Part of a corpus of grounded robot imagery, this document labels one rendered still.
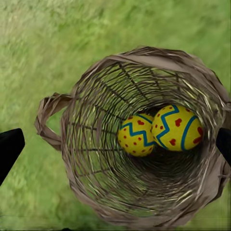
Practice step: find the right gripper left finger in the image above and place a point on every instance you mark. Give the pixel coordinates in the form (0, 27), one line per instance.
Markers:
(12, 143)

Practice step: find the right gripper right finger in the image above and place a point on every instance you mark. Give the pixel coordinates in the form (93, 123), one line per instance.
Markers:
(223, 143)

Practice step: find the easter egg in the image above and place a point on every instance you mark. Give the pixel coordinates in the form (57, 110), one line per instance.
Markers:
(135, 136)
(176, 128)

